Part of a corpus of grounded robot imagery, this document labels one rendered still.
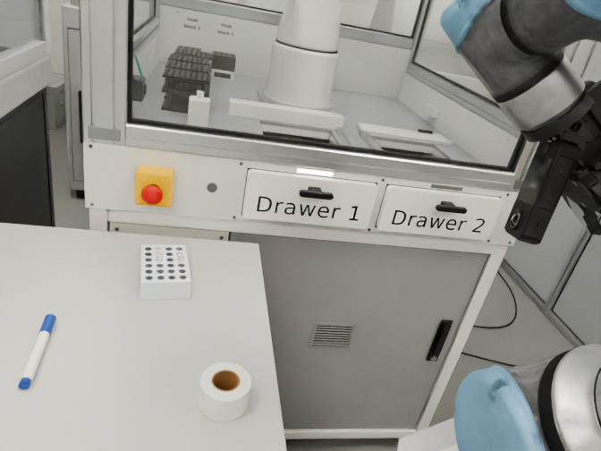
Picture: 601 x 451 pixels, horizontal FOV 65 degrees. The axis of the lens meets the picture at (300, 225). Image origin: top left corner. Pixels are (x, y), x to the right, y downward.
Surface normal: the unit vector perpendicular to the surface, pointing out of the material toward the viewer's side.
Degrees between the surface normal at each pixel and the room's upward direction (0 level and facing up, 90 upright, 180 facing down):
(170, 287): 90
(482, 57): 128
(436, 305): 90
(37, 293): 0
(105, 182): 90
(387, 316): 90
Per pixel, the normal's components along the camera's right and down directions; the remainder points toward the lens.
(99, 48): 0.14, 0.48
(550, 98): -0.16, 0.39
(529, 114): -0.56, 0.64
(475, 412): -0.98, 0.02
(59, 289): 0.18, -0.87
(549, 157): -0.96, -0.26
